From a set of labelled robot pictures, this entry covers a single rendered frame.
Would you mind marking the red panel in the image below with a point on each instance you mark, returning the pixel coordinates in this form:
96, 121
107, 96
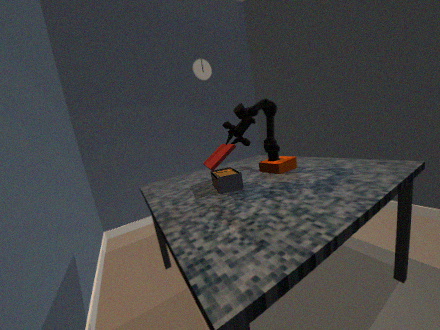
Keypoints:
218, 156

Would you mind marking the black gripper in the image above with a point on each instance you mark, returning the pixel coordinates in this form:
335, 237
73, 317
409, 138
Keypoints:
239, 130

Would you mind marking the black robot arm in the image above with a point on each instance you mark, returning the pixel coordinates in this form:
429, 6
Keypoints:
270, 109

